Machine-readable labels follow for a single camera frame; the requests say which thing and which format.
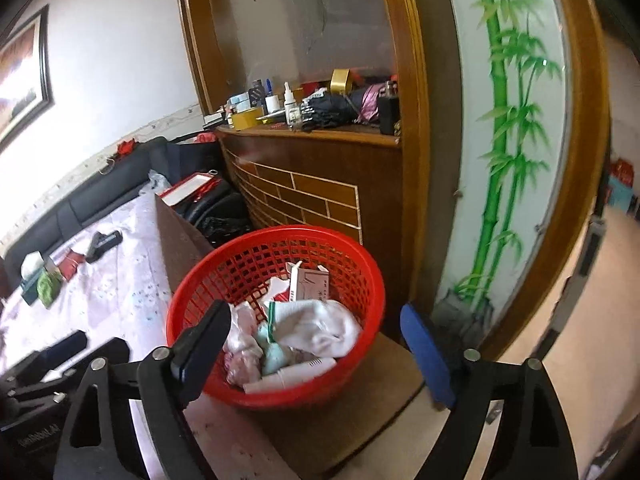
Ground framed wall picture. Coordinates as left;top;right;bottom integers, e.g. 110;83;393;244
0;4;54;153

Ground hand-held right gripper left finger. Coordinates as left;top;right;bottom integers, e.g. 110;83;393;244
52;300;233;480

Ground black umbrella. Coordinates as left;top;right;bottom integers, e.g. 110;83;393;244
299;90;362;134

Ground knotted clear plastic bag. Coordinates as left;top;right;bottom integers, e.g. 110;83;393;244
222;302;264;387

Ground green towel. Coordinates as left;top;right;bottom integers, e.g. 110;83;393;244
37;270;64;309

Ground white knit glove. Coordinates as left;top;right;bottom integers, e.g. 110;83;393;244
266;298;363;359

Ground black plastic device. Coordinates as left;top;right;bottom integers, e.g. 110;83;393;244
84;230;124;264

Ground red pouch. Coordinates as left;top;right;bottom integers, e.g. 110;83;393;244
58;250;84;281

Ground dark green tissue box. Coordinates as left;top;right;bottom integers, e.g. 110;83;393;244
20;251;60;306

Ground small white red carton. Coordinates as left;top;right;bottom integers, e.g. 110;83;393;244
286;261;331;303

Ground pink cloth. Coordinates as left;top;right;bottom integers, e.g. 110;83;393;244
356;81;387;124

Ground white dropper bottle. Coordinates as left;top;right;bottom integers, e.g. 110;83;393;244
283;82;298;126

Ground black leather sofa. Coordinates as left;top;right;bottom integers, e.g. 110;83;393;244
0;136;223;273

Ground white plastic bottle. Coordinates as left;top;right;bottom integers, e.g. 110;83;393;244
243;356;339;395

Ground blue cartoon tissue packet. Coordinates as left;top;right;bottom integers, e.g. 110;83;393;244
259;324;297;377

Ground red white box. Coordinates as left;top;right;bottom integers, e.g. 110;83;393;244
156;172;224;209

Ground gold box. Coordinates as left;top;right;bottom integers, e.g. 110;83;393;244
330;68;354;95

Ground black box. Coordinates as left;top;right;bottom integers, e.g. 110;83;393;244
376;91;402;136

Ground red plastic basket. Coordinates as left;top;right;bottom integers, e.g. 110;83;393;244
166;225;387;409

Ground yellow box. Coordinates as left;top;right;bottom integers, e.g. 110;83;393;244
227;107;266;131

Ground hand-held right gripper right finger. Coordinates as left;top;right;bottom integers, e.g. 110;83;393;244
399;302;583;480

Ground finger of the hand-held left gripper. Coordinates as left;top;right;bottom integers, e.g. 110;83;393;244
0;337;132;411
0;330;89;386

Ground bamboo print glass panel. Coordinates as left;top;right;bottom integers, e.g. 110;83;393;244
439;0;572;346

